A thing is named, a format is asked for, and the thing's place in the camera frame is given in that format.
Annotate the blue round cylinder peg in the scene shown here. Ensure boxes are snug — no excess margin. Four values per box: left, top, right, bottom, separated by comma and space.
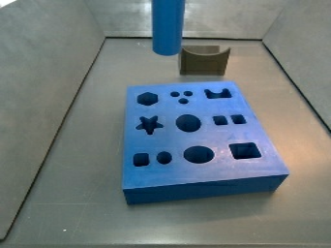
150, 0, 185, 56

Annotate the blue shape sorter block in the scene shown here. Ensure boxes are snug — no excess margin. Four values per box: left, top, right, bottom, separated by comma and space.
121, 81, 289, 204

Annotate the dark grey curved cradle holder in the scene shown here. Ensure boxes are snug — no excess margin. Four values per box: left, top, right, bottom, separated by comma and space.
178, 46, 229, 76

